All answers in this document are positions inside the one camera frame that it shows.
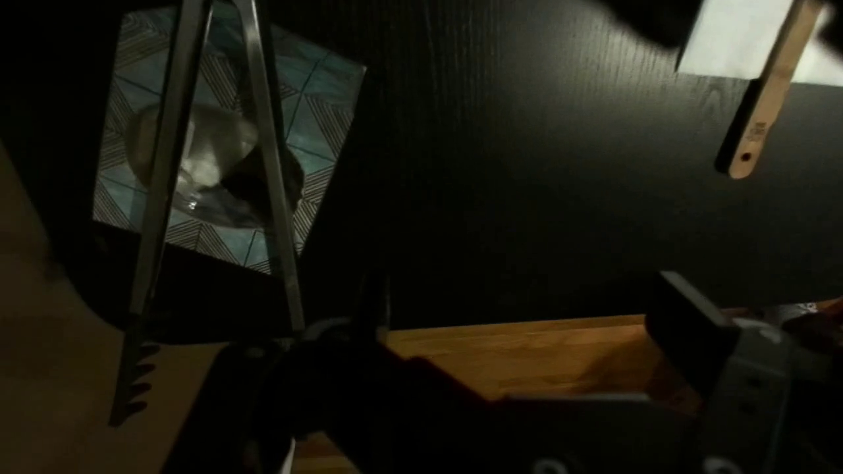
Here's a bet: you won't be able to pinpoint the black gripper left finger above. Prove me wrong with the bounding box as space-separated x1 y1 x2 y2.
350 268 394 353

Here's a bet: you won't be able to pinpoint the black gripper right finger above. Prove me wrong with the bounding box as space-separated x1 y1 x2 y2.
643 268 746 403

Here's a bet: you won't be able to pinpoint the silver metal tongs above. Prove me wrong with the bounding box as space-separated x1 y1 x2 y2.
105 0 310 428

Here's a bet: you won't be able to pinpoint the wooden spoon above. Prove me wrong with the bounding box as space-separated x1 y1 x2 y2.
723 0 831 183

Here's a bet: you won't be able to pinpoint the white paper napkin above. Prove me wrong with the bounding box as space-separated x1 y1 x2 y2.
673 0 843 89

